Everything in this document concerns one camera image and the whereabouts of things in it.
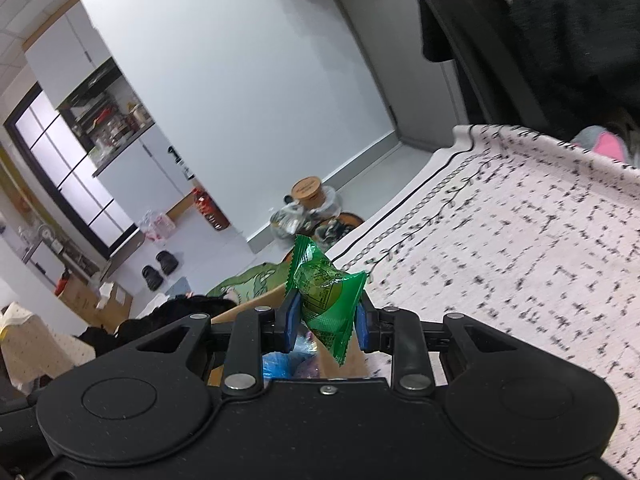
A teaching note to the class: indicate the pile of black clothes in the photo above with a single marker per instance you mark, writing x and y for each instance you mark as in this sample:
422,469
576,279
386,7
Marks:
165,317

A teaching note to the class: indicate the kitchen shelf with jars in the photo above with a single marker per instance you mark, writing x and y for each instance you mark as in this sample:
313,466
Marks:
107,115

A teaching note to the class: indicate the brown cardboard box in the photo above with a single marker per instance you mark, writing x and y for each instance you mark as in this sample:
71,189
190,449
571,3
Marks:
345,367

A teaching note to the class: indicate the pink grey plush toy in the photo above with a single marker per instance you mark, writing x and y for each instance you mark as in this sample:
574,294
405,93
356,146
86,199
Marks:
602,144

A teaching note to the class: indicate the white dotted cloth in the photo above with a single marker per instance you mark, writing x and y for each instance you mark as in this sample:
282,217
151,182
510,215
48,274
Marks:
32,345

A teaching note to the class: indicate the glass jar with cork lid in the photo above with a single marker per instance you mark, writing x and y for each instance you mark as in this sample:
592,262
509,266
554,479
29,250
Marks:
310,195

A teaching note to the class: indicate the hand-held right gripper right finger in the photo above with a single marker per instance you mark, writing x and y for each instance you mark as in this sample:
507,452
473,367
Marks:
362,330

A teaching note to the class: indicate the blue snack packet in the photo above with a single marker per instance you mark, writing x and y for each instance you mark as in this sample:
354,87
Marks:
280,366

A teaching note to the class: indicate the small clear glass jar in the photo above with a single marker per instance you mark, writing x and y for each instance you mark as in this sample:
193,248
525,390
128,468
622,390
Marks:
286,221

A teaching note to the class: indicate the green dinosaur print cloth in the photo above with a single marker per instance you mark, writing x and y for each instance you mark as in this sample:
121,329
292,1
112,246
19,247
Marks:
250,282

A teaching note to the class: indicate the clear plastic bin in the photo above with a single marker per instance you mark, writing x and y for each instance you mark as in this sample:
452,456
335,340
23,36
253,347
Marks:
156,226

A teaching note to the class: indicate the cardboard box on floor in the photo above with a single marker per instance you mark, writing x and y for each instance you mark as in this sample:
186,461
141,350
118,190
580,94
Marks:
92,297

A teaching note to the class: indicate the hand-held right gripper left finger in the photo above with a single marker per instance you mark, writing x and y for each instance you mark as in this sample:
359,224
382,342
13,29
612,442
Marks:
292,320

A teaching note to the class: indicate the red fire extinguisher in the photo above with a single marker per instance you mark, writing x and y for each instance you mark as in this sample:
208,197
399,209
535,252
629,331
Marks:
210,209

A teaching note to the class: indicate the dark patterned round tray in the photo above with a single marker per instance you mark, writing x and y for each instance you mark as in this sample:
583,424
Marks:
337,230

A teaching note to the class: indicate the small desk fan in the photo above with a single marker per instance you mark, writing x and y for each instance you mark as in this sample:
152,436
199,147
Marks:
46,234

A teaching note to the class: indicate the black slipper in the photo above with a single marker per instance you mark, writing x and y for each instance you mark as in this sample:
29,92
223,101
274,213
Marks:
167,262
151,278

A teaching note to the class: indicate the black clothing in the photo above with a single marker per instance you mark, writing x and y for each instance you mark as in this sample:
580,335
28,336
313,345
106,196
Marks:
560,30

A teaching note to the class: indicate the green snack packet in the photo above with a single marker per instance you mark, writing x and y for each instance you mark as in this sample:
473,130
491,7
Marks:
325,295

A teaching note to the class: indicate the red bottle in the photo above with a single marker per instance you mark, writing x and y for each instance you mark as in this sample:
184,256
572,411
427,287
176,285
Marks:
62,282

